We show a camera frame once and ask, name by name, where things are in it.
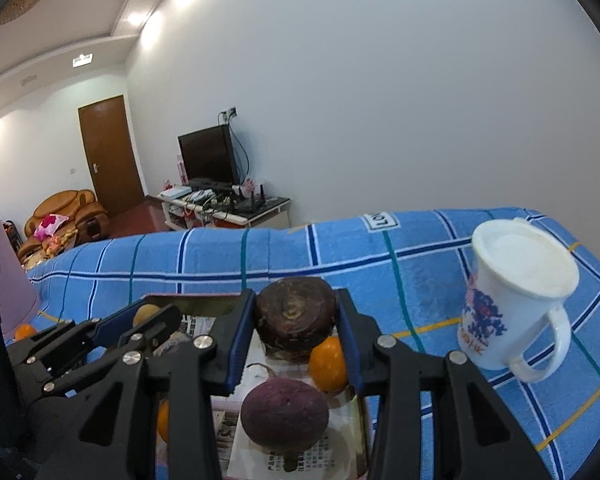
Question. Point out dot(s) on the white ceiling fixture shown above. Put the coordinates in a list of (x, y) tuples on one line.
[(83, 60)]

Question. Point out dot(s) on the white television stand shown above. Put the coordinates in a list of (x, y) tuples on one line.
[(275, 215)]

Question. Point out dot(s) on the large orange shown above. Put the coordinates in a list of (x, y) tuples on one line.
[(25, 333)]

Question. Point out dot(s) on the black set-top box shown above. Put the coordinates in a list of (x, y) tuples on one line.
[(207, 183)]

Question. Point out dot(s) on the black television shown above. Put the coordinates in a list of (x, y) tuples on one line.
[(207, 155)]

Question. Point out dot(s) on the purple round tuber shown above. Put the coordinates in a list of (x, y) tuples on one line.
[(285, 415)]

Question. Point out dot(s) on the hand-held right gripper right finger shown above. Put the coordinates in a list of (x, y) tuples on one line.
[(350, 345)]

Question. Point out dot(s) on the white printed cup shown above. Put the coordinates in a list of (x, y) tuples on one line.
[(505, 310)]

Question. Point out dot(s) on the wall power socket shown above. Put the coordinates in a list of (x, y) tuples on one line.
[(228, 114)]

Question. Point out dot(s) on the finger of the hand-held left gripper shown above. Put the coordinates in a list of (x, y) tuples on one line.
[(155, 330), (120, 322)]

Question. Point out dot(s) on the brown kiwi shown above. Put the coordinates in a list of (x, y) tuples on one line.
[(144, 312)]

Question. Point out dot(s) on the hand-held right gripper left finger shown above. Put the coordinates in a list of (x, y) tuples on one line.
[(240, 345)]

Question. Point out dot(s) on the black router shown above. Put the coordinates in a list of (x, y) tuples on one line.
[(252, 202)]

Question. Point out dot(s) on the brown leather sofa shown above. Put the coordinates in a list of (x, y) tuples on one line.
[(85, 205)]

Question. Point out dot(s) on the brown wooden door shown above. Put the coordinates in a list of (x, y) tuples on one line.
[(112, 155)]

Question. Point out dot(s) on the small orange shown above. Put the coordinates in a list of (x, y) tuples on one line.
[(330, 365), (164, 420)]

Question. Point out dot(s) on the pink tin box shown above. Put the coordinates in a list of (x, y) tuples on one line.
[(200, 307)]

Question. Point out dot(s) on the blue plaid blanket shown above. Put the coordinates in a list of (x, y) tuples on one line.
[(380, 270)]

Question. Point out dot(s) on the dark brown round tuber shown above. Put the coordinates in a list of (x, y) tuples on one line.
[(295, 315)]

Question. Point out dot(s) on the pink cushion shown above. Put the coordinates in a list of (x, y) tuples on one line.
[(52, 225)]

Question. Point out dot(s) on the pink bottle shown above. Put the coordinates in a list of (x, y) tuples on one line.
[(182, 170)]

